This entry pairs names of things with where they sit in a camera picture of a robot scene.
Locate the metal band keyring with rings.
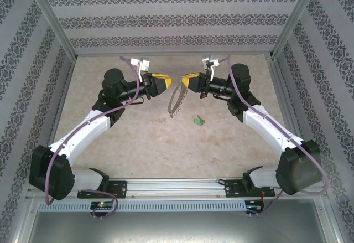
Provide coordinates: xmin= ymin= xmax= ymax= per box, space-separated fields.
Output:
xmin=167 ymin=84 xmax=191 ymax=118

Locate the grey steel panel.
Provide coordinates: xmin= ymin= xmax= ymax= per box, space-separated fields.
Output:
xmin=27 ymin=211 xmax=337 ymax=243

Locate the aluminium floor rail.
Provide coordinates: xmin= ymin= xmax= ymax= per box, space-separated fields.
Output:
xmin=74 ymin=51 xmax=274 ymax=59

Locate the thin black left gripper cable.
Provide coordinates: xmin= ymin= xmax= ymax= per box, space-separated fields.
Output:
xmin=129 ymin=96 xmax=147 ymax=106

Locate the aluminium side rail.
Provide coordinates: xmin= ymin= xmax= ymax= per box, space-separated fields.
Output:
xmin=37 ymin=57 xmax=77 ymax=179
xmin=267 ymin=56 xmax=326 ymax=180

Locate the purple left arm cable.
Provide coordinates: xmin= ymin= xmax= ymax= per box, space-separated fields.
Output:
xmin=44 ymin=56 xmax=144 ymax=221

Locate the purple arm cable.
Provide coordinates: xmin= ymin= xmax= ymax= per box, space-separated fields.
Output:
xmin=44 ymin=56 xmax=144 ymax=221
xmin=218 ymin=54 xmax=330 ymax=218

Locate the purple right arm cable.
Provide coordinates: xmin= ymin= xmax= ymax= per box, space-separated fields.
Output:
xmin=218 ymin=54 xmax=330 ymax=218

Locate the aluminium frame post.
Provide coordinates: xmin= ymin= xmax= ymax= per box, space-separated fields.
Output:
xmin=270 ymin=0 xmax=324 ymax=59
xmin=23 ymin=0 xmax=77 ymax=59

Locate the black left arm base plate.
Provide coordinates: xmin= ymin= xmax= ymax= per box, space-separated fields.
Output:
xmin=77 ymin=180 xmax=128 ymax=199

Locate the aluminium mounting rail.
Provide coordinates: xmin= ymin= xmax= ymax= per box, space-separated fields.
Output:
xmin=26 ymin=178 xmax=326 ymax=199

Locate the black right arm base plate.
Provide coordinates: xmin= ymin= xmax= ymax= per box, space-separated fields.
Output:
xmin=224 ymin=179 xmax=276 ymax=199

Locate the slotted grey cable duct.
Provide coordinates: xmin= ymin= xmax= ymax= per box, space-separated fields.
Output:
xmin=37 ymin=200 xmax=247 ymax=213

